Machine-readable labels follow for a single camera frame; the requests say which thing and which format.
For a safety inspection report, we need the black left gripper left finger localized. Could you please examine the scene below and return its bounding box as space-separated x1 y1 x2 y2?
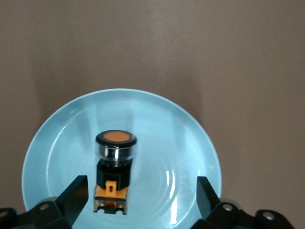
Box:
19 175 89 229

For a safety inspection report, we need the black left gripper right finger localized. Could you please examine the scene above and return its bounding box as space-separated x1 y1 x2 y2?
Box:
190 176 257 229

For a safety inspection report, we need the orange push button switch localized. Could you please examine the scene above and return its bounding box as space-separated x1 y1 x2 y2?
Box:
92 130 138 215

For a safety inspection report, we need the light blue round plate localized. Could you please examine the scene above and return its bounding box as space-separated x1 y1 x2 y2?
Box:
21 88 223 229

